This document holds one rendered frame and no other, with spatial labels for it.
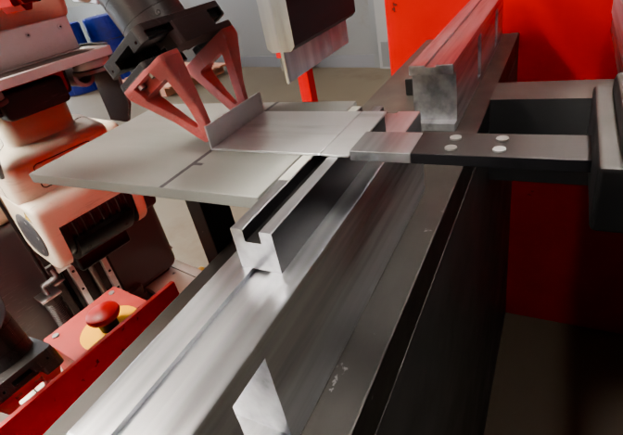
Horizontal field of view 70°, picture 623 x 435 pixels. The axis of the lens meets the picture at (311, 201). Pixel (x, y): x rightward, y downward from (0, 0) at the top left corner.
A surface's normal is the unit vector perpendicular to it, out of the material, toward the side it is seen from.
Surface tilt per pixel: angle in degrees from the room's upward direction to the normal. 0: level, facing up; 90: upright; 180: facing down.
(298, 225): 90
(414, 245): 0
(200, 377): 0
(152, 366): 0
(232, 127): 90
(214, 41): 87
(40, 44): 90
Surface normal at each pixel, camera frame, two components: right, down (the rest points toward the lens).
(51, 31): 0.79, 0.18
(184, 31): 0.69, -0.30
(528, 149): -0.18, -0.85
